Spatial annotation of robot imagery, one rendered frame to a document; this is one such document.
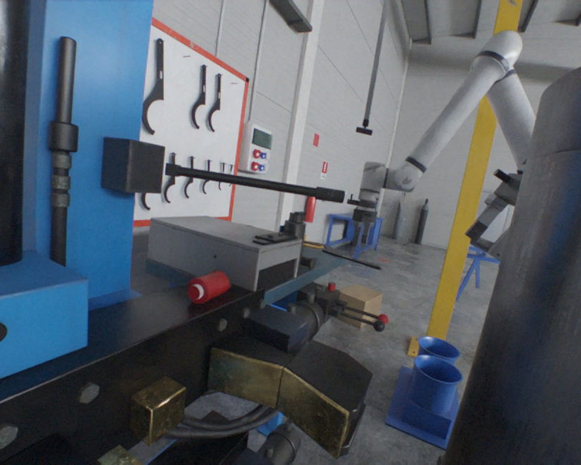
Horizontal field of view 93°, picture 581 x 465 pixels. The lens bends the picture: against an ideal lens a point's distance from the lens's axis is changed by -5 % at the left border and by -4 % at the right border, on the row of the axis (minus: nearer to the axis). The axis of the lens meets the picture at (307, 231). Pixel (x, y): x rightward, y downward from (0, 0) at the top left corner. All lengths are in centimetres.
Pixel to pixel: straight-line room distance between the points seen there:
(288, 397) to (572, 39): 1241
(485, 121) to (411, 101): 887
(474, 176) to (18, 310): 277
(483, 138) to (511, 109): 149
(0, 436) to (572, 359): 54
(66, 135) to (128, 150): 9
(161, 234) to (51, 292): 52
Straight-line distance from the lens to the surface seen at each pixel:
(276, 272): 84
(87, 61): 68
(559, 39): 1252
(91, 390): 53
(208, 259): 83
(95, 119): 68
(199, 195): 305
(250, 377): 66
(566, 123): 28
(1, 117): 55
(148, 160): 63
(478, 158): 284
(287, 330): 71
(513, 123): 139
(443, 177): 1105
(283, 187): 59
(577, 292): 25
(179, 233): 90
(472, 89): 122
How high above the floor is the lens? 136
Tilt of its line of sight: 9 degrees down
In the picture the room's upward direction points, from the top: 9 degrees clockwise
